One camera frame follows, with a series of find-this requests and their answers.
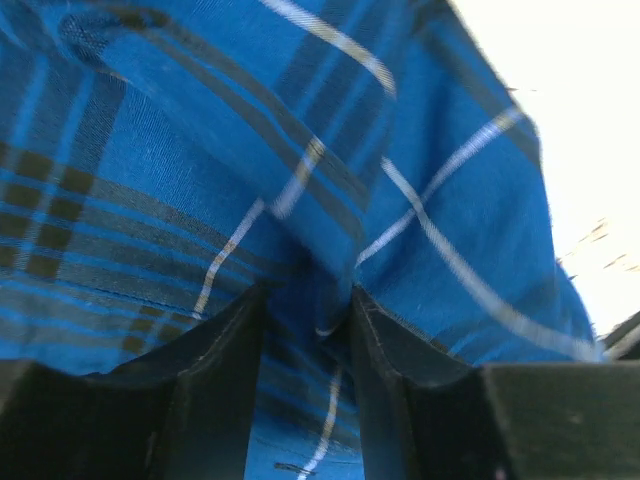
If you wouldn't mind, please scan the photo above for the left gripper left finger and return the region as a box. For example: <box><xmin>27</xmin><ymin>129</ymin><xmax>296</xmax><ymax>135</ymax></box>
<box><xmin>1</xmin><ymin>286</ymin><xmax>266</xmax><ymax>480</ymax></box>

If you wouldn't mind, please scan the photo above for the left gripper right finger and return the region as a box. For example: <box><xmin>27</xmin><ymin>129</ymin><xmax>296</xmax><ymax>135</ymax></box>
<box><xmin>350</xmin><ymin>289</ymin><xmax>639</xmax><ymax>479</ymax></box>

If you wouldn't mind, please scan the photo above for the blue plaid shirt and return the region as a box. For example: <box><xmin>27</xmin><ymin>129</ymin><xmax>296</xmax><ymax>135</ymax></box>
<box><xmin>1</xmin><ymin>1</ymin><xmax>604</xmax><ymax>479</ymax></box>

